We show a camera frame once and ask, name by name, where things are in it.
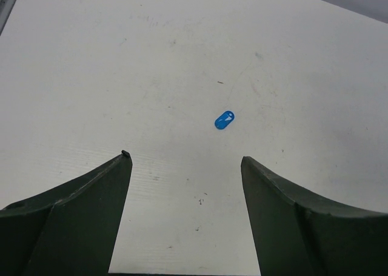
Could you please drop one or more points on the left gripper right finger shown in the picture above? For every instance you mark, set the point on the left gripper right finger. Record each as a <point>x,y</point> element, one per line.
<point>298,232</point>

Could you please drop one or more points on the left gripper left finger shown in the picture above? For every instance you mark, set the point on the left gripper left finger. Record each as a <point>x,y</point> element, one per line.
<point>70,229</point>

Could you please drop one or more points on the blue key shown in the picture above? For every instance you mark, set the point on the blue key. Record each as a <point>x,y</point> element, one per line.
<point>224,120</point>

